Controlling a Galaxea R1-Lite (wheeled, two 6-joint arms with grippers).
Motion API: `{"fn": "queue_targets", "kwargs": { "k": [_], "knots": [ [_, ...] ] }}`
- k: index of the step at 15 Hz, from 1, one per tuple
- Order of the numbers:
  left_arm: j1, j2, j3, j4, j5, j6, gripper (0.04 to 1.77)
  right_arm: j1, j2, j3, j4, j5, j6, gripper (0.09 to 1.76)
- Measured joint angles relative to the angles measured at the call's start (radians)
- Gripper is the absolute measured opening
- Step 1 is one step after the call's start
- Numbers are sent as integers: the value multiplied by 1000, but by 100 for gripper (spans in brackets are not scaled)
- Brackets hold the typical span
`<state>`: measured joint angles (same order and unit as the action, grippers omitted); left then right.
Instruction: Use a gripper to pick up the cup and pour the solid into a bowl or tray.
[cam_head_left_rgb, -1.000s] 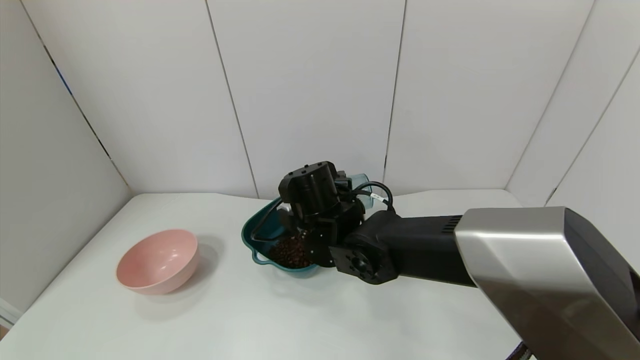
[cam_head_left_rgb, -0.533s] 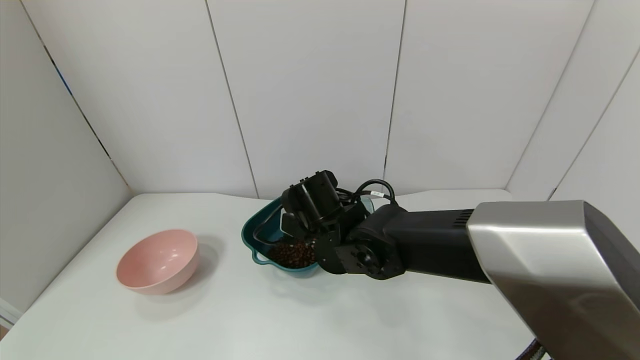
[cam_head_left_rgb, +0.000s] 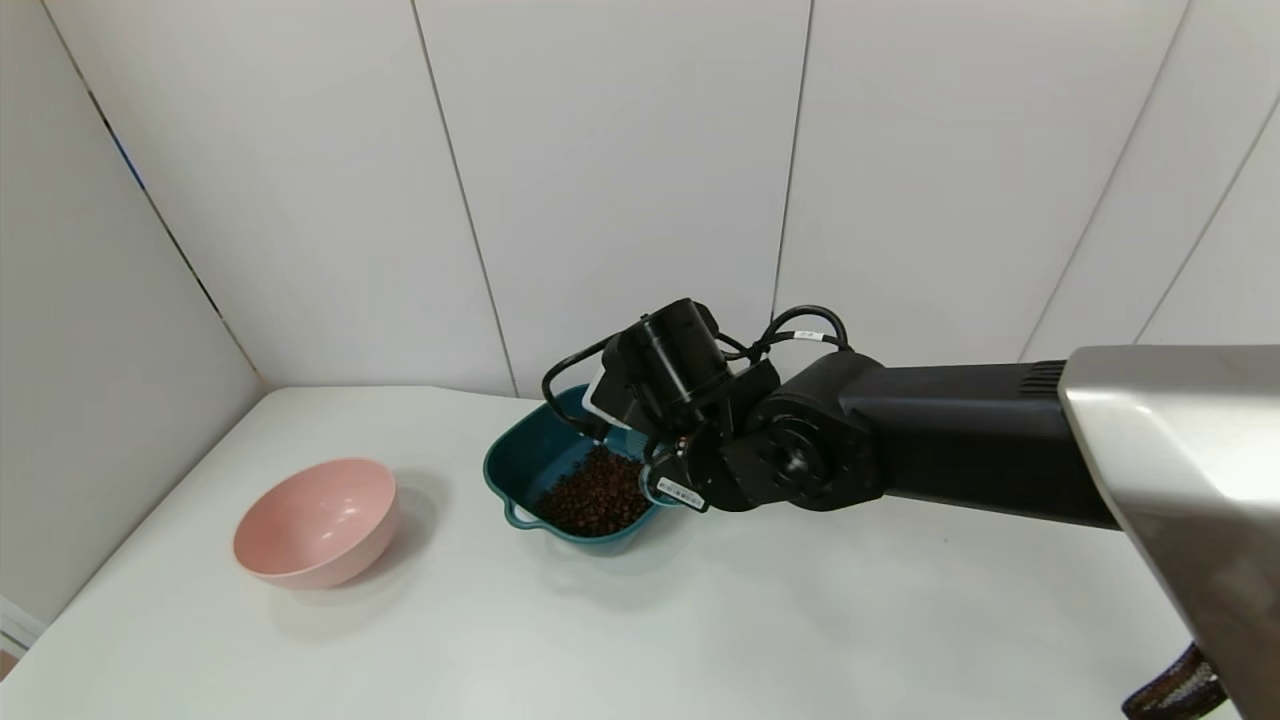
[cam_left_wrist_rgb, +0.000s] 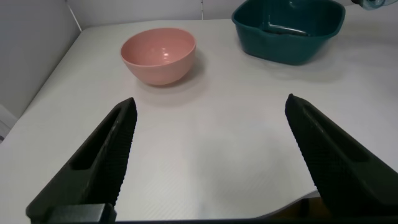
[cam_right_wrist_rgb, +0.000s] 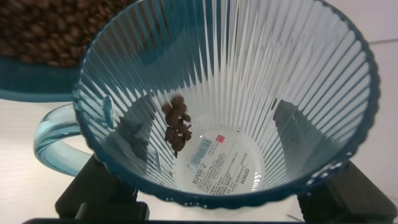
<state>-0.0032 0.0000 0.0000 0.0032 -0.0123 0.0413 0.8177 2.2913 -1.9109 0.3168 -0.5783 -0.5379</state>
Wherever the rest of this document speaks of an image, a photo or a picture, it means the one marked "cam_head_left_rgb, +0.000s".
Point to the dark teal square basin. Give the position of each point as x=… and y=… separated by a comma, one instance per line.
x=525, y=455

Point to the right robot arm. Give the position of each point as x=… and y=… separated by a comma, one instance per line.
x=950, y=430

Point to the pink round bowl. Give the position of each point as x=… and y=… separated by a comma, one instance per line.
x=318, y=525

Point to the brown coffee beans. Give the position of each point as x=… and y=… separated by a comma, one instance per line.
x=595, y=495

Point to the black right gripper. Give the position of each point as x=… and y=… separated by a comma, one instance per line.
x=678, y=491

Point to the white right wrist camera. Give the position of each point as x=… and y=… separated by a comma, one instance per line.
x=597, y=392

